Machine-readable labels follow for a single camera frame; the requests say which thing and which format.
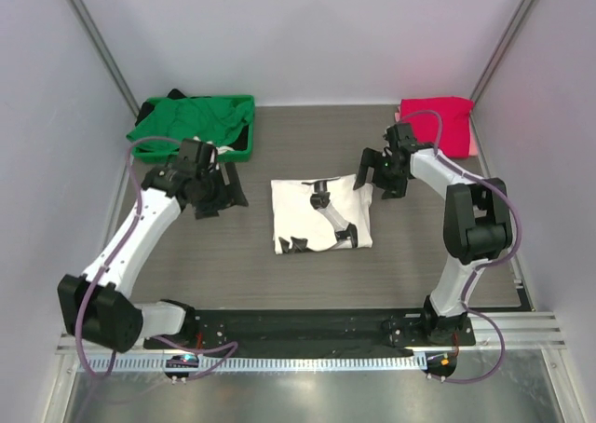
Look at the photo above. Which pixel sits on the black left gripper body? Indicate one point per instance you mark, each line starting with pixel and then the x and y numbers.
pixel 209 189

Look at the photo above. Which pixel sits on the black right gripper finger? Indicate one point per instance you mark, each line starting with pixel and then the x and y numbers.
pixel 371 160
pixel 394 191

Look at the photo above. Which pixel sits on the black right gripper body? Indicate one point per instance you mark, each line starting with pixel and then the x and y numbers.
pixel 391 177

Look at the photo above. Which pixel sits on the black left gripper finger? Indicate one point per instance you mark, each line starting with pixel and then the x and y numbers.
pixel 234 188
pixel 203 213

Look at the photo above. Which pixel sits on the white t shirt with print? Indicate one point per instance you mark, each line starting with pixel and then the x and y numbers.
pixel 320 215

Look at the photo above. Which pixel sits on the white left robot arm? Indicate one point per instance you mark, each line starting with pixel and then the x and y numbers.
pixel 96 305

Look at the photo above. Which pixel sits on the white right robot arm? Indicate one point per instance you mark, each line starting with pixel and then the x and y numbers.
pixel 476 229

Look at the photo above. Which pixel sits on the green plastic bin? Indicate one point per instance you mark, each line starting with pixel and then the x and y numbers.
pixel 233 155

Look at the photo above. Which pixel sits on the white t shirt in bin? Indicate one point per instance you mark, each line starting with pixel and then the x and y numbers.
pixel 219 150

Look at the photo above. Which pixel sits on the green t shirt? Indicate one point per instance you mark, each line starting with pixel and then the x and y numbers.
pixel 191 115

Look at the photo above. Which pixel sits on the red folded t shirt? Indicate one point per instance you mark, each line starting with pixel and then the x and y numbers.
pixel 455 114

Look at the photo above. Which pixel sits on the pink folded t shirt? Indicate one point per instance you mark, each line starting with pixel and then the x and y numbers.
pixel 473 146

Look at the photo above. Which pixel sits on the black t shirt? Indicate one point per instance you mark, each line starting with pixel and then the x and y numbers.
pixel 149 105

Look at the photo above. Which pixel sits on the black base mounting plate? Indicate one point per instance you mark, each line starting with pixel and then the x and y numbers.
pixel 321 333

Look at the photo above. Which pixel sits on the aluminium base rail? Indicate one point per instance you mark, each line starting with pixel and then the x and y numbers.
pixel 520 330

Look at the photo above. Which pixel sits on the white slotted cable duct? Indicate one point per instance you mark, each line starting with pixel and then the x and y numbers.
pixel 171 363

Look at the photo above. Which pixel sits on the right aluminium corner post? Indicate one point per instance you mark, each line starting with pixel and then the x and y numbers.
pixel 520 15

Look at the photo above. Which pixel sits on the aluminium corner post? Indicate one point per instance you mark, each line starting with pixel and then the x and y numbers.
pixel 520 15
pixel 95 36

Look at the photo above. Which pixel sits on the left aluminium corner post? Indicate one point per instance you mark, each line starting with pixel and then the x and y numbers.
pixel 95 36

